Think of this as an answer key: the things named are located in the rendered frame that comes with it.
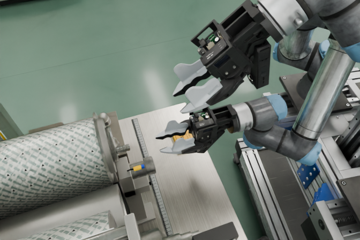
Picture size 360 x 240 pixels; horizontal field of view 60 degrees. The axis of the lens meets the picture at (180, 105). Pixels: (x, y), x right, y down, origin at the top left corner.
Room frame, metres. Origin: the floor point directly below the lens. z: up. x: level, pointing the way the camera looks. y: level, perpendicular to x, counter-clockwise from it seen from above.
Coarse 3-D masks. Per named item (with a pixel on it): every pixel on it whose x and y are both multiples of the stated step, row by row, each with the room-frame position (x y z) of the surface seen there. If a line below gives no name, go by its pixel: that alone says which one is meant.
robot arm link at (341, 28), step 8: (344, 8) 0.38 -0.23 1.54; (352, 8) 0.38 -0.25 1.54; (328, 16) 0.39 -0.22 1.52; (336, 16) 0.38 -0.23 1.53; (344, 16) 0.38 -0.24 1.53; (352, 16) 0.38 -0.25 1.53; (328, 24) 0.39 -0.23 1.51; (336, 24) 0.38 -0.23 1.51; (344, 24) 0.38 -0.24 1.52; (352, 24) 0.37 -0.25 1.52; (336, 32) 0.38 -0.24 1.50; (344, 32) 0.37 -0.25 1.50; (352, 32) 0.37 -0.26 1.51; (336, 40) 0.39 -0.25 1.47; (344, 40) 0.37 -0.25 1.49; (352, 40) 0.37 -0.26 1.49; (344, 48) 0.37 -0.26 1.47; (352, 48) 0.37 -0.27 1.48; (352, 56) 0.37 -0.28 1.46
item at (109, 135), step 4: (104, 128) 0.35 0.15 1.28; (108, 128) 0.35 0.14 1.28; (108, 132) 0.34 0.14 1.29; (108, 136) 0.33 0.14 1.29; (112, 136) 0.36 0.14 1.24; (108, 140) 0.32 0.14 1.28; (112, 140) 0.32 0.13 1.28; (108, 144) 0.31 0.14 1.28; (112, 144) 0.31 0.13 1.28; (112, 148) 0.31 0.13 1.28; (112, 152) 0.30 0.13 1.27; (112, 156) 0.30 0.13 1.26; (116, 156) 0.30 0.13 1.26; (116, 160) 0.30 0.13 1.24
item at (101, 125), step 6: (102, 120) 0.36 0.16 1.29; (102, 126) 0.34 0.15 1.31; (102, 132) 0.32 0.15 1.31; (102, 138) 0.31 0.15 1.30; (102, 144) 0.30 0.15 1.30; (108, 150) 0.29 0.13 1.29; (108, 156) 0.29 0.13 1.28; (108, 162) 0.28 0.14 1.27; (114, 162) 0.31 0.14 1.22; (114, 168) 0.28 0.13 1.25
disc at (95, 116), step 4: (96, 116) 0.38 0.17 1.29; (96, 120) 0.35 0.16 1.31; (96, 124) 0.33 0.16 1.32; (96, 128) 0.32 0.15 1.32; (96, 132) 0.31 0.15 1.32; (100, 140) 0.30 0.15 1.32; (100, 144) 0.29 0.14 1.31; (100, 148) 0.29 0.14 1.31; (104, 156) 0.28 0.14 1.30; (104, 160) 0.27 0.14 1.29; (104, 164) 0.27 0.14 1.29; (108, 168) 0.26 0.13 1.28; (108, 172) 0.26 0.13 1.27; (108, 176) 0.26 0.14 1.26; (112, 176) 0.28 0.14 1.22; (112, 180) 0.26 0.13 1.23
